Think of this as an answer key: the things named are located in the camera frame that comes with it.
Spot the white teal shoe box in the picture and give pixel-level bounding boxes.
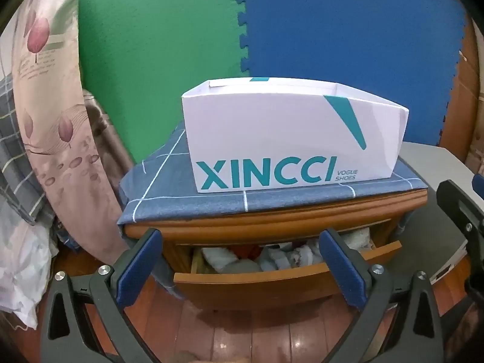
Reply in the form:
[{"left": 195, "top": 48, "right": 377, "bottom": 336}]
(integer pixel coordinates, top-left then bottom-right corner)
[{"left": 181, "top": 77, "right": 410, "bottom": 194}]

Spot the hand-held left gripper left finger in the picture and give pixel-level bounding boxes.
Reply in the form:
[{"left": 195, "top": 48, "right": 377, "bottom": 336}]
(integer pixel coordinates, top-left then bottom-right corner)
[{"left": 40, "top": 228, "right": 164, "bottom": 363}]

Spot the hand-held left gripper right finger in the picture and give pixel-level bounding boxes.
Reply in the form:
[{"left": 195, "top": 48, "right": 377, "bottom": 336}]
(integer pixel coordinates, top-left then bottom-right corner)
[{"left": 319, "top": 228, "right": 445, "bottom": 363}]

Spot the small white underwear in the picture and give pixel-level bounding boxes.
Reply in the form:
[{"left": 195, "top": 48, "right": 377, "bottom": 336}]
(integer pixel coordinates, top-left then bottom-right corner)
[{"left": 342, "top": 227, "right": 375, "bottom": 252}]

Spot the grey plaid bedding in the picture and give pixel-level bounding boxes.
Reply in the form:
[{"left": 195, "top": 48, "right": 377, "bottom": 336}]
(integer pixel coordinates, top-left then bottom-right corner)
[{"left": 0, "top": 76, "right": 57, "bottom": 227}]

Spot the red underwear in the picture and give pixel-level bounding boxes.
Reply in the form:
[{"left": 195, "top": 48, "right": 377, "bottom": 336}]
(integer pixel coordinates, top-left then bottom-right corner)
[{"left": 238, "top": 245, "right": 265, "bottom": 260}]

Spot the brown cloth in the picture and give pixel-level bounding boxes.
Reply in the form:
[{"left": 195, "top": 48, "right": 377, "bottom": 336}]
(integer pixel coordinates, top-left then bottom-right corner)
[{"left": 83, "top": 91, "right": 133, "bottom": 235}]

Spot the blue foam mat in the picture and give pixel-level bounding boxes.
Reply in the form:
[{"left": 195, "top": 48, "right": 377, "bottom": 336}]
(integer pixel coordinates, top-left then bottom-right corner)
[{"left": 231, "top": 0, "right": 477, "bottom": 148}]

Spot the wooden drawer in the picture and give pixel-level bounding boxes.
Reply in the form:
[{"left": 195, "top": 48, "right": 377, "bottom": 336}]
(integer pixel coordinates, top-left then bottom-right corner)
[{"left": 173, "top": 234, "right": 402, "bottom": 311}]

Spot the wooden nightstand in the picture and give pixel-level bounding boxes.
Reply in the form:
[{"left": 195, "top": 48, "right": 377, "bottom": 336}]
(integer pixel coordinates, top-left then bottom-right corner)
[{"left": 124, "top": 188, "right": 429, "bottom": 273}]

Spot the white printed underwear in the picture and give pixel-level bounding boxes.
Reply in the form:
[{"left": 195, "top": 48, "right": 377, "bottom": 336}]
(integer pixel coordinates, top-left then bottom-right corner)
[{"left": 291, "top": 238, "right": 322, "bottom": 269}]

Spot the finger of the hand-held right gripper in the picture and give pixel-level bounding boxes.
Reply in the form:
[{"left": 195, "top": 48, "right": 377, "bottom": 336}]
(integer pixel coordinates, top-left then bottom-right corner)
[{"left": 436, "top": 174, "right": 484, "bottom": 299}]

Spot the brown wooden panel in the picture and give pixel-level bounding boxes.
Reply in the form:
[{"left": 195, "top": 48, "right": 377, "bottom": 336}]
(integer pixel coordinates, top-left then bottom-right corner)
[{"left": 440, "top": 19, "right": 484, "bottom": 171}]

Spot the large white underwear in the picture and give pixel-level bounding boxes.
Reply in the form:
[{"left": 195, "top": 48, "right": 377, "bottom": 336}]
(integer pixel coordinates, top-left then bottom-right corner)
[{"left": 200, "top": 247, "right": 261, "bottom": 273}]

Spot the green foam mat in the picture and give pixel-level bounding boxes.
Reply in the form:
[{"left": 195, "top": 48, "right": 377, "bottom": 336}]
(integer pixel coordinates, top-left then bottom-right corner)
[{"left": 77, "top": 0, "right": 250, "bottom": 163}]

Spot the white crumpled cloth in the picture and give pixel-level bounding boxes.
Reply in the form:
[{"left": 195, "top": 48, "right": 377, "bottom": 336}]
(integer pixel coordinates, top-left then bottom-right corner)
[{"left": 0, "top": 212, "right": 57, "bottom": 329}]

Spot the blue checked cloth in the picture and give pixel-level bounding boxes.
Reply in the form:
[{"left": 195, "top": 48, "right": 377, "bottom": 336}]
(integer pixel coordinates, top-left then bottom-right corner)
[{"left": 117, "top": 123, "right": 429, "bottom": 299}]

